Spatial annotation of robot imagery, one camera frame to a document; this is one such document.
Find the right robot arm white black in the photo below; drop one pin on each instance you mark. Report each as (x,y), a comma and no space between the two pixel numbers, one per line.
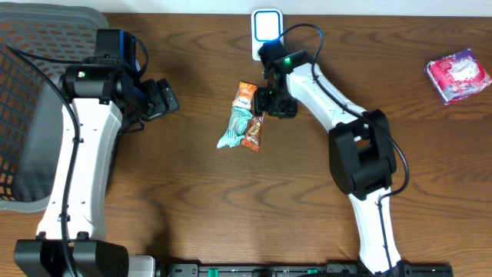
(361,158)

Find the red orange candy bar wrapper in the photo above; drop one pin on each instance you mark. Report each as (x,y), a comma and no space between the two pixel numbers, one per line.
(252,138)

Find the purple red snack bag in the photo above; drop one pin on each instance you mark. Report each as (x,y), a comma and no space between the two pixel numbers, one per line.
(457,76)

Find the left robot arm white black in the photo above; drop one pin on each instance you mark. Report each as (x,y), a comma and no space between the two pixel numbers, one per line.
(103,96)

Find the small orange snack packet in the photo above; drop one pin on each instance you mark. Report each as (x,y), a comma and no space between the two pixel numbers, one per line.
(244,96)

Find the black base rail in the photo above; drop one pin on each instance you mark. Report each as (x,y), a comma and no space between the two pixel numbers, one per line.
(331,269)

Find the dark grey plastic basket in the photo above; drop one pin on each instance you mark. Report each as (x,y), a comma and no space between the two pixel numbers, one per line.
(36,37)

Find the teal snack packet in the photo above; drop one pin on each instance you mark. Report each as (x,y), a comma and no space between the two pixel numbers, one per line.
(235,132)

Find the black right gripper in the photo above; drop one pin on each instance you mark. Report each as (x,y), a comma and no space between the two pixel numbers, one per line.
(261,105)

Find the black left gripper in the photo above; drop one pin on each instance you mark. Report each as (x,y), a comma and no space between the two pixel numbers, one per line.
(154,100)

